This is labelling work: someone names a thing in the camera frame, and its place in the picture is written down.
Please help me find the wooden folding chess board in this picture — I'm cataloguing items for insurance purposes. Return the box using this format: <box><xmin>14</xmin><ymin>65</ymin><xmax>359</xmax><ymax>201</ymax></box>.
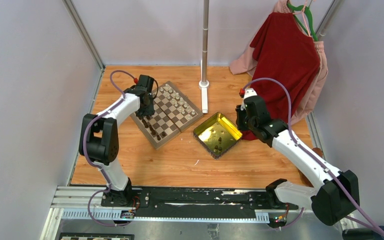
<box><xmin>130</xmin><ymin>81</ymin><xmax>204</xmax><ymax>150</ymax></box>

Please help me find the gold metal tray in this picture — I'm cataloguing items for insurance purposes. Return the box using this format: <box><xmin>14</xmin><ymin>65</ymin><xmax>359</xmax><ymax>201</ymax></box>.
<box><xmin>193</xmin><ymin>112</ymin><xmax>243</xmax><ymax>160</ymax></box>

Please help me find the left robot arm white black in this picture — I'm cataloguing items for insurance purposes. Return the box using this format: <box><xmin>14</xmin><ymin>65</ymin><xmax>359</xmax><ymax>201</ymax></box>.
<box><xmin>78</xmin><ymin>75</ymin><xmax>158</xmax><ymax>207</ymax></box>

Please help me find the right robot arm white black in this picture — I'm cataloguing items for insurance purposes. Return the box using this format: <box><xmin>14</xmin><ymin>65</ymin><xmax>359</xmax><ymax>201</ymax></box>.
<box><xmin>235</xmin><ymin>94</ymin><xmax>360</xmax><ymax>226</ymax></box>

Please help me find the white stand base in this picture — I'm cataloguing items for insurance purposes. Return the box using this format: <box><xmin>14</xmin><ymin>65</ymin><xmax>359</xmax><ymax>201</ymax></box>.
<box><xmin>198</xmin><ymin>80</ymin><xmax>210</xmax><ymax>114</ymax></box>

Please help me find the red shirt on hanger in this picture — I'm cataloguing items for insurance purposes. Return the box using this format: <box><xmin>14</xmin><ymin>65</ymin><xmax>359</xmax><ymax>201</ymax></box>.
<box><xmin>249</xmin><ymin>12</ymin><xmax>320</xmax><ymax>124</ymax></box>

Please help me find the brown crumpled cloth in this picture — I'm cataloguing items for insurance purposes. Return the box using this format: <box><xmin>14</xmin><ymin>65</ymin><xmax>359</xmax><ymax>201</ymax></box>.
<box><xmin>312</xmin><ymin>147</ymin><xmax>324</xmax><ymax>158</ymax></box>

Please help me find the grey metal stand pole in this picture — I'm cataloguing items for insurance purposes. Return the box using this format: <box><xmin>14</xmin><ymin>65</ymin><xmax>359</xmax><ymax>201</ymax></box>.
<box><xmin>199</xmin><ymin>0</ymin><xmax>210</xmax><ymax>88</ymax></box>

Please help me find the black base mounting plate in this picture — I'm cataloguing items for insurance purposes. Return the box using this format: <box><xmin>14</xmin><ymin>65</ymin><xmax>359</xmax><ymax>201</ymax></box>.
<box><xmin>101</xmin><ymin>186</ymin><xmax>298</xmax><ymax>220</ymax></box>

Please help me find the green clothes hanger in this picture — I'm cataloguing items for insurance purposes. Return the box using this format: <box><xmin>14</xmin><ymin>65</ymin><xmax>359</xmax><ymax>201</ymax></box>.
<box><xmin>286</xmin><ymin>0</ymin><xmax>319</xmax><ymax>42</ymax></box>

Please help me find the dark blue bottle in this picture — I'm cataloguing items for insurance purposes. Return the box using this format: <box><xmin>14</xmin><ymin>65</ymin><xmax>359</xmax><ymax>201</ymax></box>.
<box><xmin>341</xmin><ymin>225</ymin><xmax>384</xmax><ymax>240</ymax></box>

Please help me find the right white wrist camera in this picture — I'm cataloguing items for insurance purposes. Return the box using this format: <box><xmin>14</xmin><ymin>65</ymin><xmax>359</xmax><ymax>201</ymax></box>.
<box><xmin>239</xmin><ymin>88</ymin><xmax>258</xmax><ymax>111</ymax></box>

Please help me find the aluminium rail frame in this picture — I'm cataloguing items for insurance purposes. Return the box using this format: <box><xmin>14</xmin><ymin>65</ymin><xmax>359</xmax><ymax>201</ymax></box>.
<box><xmin>39</xmin><ymin>186</ymin><xmax>359</xmax><ymax>240</ymax></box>

